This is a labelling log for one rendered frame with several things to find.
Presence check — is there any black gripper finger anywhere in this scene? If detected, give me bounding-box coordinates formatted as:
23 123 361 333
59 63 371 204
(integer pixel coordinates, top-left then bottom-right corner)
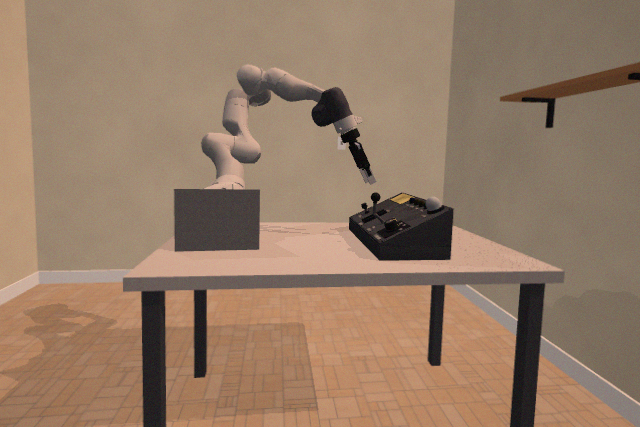
350 142 376 185
349 146 369 183

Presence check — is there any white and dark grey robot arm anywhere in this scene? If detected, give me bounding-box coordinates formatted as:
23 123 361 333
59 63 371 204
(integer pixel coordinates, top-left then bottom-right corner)
201 64 362 189

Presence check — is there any black control console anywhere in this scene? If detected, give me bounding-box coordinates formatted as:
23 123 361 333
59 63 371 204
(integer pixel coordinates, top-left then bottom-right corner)
349 192 454 261

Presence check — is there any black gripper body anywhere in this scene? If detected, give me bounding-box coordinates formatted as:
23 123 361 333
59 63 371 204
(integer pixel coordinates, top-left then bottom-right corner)
341 128 360 152

